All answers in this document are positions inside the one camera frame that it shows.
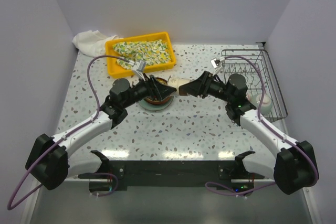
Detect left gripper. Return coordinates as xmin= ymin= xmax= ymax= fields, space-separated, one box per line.
xmin=122 ymin=73 xmax=176 ymax=109

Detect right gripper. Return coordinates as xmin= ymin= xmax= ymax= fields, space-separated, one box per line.
xmin=179 ymin=71 xmax=233 ymax=103

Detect beige cup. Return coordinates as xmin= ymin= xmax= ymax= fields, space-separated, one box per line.
xmin=167 ymin=77 xmax=191 ymax=96

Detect large celadon green plate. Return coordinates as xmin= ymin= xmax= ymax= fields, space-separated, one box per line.
xmin=138 ymin=97 xmax=174 ymax=112

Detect pale green bowl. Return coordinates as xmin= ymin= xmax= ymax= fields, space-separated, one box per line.
xmin=250 ymin=94 xmax=273 ymax=115

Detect yellow patterned plate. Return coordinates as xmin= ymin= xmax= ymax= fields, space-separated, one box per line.
xmin=155 ymin=77 xmax=167 ymax=86

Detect white red patterned bowl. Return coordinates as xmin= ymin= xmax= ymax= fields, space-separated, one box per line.
xmin=246 ymin=93 xmax=251 ymax=101

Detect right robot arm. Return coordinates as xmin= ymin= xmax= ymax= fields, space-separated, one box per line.
xmin=177 ymin=71 xmax=319 ymax=195

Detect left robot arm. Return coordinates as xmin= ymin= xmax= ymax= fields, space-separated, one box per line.
xmin=25 ymin=76 xmax=177 ymax=190

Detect lemon print cloth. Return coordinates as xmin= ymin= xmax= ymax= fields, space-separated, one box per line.
xmin=112 ymin=39 xmax=172 ymax=66

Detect yellow plastic tray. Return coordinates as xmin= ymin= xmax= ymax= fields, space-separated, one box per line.
xmin=105 ymin=32 xmax=176 ymax=78

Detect white cloth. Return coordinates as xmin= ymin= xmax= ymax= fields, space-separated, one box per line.
xmin=72 ymin=30 xmax=120 ymax=58

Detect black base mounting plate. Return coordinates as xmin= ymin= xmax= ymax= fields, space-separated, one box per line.
xmin=78 ymin=161 xmax=264 ymax=193

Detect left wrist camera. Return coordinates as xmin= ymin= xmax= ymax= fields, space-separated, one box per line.
xmin=129 ymin=60 xmax=146 ymax=79

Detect black wire dish rack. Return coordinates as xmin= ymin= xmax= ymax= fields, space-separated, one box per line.
xmin=220 ymin=49 xmax=288 ymax=123

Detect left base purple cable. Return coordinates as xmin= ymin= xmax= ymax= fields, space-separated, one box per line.
xmin=90 ymin=173 xmax=120 ymax=197

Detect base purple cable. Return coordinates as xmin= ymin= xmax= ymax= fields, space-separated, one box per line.
xmin=90 ymin=173 xmax=120 ymax=197
xmin=205 ymin=179 xmax=276 ymax=198

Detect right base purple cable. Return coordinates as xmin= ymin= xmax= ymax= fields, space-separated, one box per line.
xmin=205 ymin=179 xmax=276 ymax=198

